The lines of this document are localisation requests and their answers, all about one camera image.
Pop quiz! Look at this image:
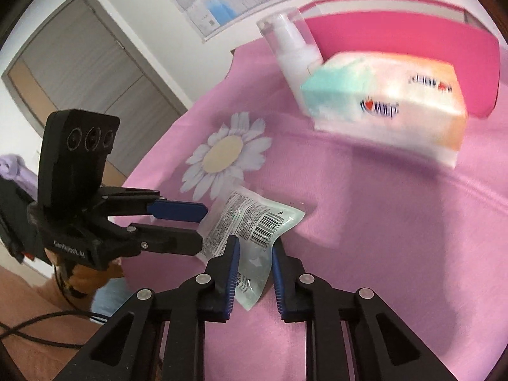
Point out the clear printed plastic packet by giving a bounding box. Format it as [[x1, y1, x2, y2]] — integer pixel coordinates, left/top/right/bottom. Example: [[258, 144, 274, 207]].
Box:
[[196, 186, 306, 312]]

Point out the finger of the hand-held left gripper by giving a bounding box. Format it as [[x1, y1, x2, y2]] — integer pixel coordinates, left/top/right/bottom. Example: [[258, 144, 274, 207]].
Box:
[[111, 222, 204, 260], [91, 186, 209, 224]]

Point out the purple cloth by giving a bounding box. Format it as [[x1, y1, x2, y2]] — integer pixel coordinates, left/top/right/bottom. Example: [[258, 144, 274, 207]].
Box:
[[0, 153, 40, 195]]

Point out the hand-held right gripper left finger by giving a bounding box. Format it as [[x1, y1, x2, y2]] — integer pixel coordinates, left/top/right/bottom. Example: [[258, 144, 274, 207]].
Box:
[[79, 235, 241, 381]]

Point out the pink daisy print bedsheet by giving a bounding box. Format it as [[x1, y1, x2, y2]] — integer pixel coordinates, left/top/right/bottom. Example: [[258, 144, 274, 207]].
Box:
[[119, 40, 508, 381]]

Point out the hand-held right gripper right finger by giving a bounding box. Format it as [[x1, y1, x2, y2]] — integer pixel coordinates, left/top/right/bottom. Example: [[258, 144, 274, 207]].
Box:
[[271, 237, 457, 381]]

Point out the pastel tissue pack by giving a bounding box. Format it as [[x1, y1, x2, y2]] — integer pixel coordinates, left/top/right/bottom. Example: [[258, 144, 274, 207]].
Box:
[[299, 51, 469, 167]]

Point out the white pump bottle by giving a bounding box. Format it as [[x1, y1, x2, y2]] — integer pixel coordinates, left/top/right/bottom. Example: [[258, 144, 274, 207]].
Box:
[[257, 7, 324, 106]]

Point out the person's left hand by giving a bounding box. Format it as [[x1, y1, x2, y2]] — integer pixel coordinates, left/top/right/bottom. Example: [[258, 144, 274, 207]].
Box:
[[65, 260, 124, 294]]

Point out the black cable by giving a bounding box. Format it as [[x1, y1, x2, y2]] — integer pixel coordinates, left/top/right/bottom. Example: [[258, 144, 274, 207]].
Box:
[[0, 262, 116, 346]]

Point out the grey brown door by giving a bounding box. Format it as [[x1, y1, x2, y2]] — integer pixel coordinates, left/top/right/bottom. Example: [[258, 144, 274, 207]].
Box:
[[2, 0, 187, 175]]

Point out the person's left forearm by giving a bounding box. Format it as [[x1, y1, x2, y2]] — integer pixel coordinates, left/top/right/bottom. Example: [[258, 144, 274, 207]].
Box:
[[0, 268, 104, 381]]

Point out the pink cardboard box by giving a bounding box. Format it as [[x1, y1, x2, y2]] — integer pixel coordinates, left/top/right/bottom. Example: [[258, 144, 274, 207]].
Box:
[[296, 0, 501, 120]]

